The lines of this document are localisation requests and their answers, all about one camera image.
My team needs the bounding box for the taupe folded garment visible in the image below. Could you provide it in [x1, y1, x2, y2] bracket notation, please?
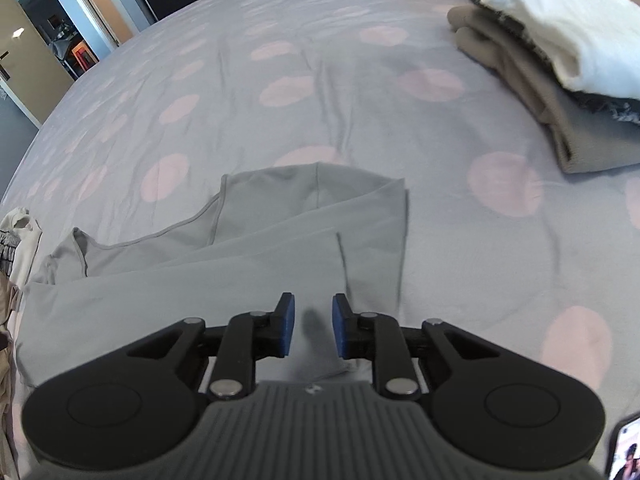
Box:
[446, 6, 640, 176]

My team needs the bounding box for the orange object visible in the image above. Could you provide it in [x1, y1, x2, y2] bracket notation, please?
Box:
[70, 41, 97, 75]

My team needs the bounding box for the white folded garment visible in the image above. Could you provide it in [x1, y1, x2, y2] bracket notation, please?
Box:
[444, 0, 640, 102]

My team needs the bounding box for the dark patterned folded garment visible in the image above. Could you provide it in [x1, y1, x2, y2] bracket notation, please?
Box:
[477, 4, 640, 127]

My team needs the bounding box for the grey pink-dotted bedspread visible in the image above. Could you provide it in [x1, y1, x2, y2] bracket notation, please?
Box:
[0, 0, 640, 480]

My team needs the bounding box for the beige garment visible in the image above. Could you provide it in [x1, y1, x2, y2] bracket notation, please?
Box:
[0, 280, 23, 480]

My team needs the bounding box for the wooden door panel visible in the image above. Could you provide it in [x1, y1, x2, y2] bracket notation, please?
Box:
[64, 0, 137, 47]

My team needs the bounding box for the smartphone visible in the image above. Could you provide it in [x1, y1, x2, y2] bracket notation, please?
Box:
[604, 411, 640, 480]

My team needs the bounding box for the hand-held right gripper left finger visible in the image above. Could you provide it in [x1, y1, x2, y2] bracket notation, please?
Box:
[125, 292, 296, 402]

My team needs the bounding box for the grey garment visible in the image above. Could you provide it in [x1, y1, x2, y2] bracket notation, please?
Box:
[15, 161, 412, 392]

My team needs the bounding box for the cream fringed scarf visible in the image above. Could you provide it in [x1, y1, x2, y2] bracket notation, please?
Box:
[0, 206, 44, 291]

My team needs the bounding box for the wooden door with handle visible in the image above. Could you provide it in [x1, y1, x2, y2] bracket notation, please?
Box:
[0, 0, 77, 128]

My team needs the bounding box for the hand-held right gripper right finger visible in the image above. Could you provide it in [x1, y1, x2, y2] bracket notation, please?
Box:
[332, 294, 493, 402]

